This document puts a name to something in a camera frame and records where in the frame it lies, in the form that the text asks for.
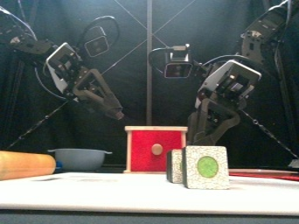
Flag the toy sushi piece green centre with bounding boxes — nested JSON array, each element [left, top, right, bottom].
[[182, 145, 232, 191], [166, 148, 185, 185]]

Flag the red plate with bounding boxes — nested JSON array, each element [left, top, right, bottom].
[[229, 168, 299, 183]]

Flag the white cutting board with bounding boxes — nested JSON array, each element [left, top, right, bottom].
[[0, 171, 299, 217]]

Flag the red wooden drawer box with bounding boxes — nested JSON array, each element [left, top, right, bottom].
[[125, 125, 190, 174]]

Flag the light blue bowl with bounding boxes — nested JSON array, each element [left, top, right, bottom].
[[47, 147, 114, 172]]

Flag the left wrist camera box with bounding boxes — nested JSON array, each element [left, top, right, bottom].
[[83, 25, 111, 58]]

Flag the grey vertical frame pole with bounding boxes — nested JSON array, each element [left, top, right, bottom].
[[145, 0, 155, 127]]

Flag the black right camera cable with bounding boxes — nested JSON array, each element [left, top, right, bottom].
[[147, 46, 174, 74]]

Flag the black camera cable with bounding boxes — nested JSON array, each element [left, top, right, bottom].
[[77, 15, 122, 52], [147, 46, 174, 74]]

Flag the black left camera cable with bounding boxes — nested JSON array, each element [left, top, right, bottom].
[[77, 15, 122, 52]]

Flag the wooden rolling pin blue handles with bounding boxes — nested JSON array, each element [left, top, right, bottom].
[[0, 150, 65, 181]]

